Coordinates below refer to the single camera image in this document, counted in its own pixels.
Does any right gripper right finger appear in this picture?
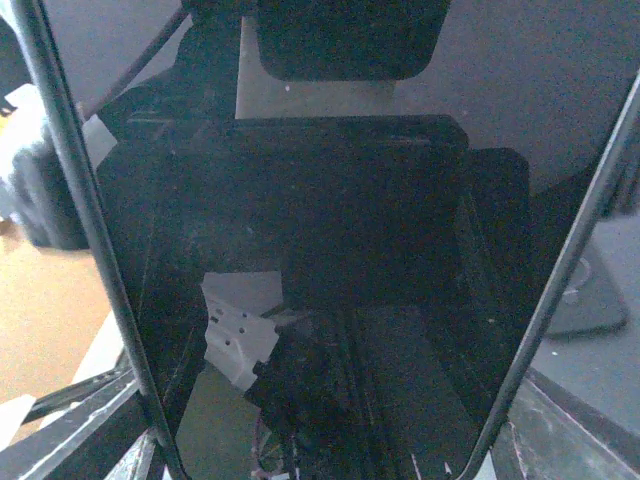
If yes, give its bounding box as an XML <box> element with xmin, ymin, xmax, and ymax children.
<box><xmin>491</xmin><ymin>369</ymin><xmax>639</xmax><ymax>479</ymax></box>

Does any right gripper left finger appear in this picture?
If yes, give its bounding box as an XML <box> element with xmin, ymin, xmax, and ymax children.
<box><xmin>1</xmin><ymin>370</ymin><xmax>160</xmax><ymax>479</ymax></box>

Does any black phone case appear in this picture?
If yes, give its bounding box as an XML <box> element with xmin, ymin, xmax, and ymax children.
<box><xmin>545</xmin><ymin>217</ymin><xmax>633</xmax><ymax>339</ymax></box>

